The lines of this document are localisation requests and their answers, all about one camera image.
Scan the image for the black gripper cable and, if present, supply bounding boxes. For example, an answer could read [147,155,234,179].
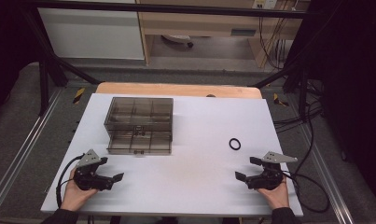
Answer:
[55,153,86,209]
[282,169,331,215]

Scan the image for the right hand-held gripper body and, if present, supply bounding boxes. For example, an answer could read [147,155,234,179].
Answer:
[246,151,299,191]

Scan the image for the white power strip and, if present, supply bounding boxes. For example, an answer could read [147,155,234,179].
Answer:
[252,0,279,10]

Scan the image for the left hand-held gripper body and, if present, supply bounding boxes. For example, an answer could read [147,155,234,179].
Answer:
[73,148,115,191]

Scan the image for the wooden table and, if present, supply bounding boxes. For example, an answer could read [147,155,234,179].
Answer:
[95,81,264,100]

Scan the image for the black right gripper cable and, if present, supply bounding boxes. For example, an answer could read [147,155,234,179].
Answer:
[282,169,331,215]

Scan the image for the black metal frame bar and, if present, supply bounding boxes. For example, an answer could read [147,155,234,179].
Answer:
[30,1,311,19]

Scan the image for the person's left hand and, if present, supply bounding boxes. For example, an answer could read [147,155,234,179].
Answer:
[60,167,100,213]

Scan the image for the bundle of black floor cables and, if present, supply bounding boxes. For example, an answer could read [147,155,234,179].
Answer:
[272,102,324,134]

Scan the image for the white table board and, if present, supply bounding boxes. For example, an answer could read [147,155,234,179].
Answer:
[40,92,304,217]

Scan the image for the white cabinet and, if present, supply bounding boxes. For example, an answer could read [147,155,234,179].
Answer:
[37,7,146,61]

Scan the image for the black curtain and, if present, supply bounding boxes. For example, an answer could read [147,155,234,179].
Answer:
[0,0,42,120]
[286,0,376,203]

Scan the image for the aluminium floor rail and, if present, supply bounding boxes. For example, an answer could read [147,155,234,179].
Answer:
[0,89,64,213]
[299,123,355,224]

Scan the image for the office chair base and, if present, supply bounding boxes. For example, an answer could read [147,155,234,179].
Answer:
[161,34,195,49]

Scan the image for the light wooden desk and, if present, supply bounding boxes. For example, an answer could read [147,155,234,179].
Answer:
[135,0,312,68]

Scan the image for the person's right hand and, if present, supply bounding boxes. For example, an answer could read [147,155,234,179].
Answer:
[257,178,291,210]

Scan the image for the yellow black tape marker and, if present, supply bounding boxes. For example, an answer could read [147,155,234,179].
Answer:
[272,92,290,107]
[72,87,87,105]

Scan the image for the smoky clear plastic drawer box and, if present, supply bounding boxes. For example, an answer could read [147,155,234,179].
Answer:
[103,96,174,156]

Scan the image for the hanging black cables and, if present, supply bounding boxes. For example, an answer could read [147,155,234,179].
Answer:
[258,15,290,71]

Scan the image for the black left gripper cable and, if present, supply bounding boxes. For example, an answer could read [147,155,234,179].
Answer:
[55,153,86,209]

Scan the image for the black metal stand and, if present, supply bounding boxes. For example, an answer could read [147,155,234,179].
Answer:
[252,59,313,122]
[21,8,101,117]

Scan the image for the black hair tie ring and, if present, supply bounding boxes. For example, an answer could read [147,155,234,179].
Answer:
[229,137,242,151]

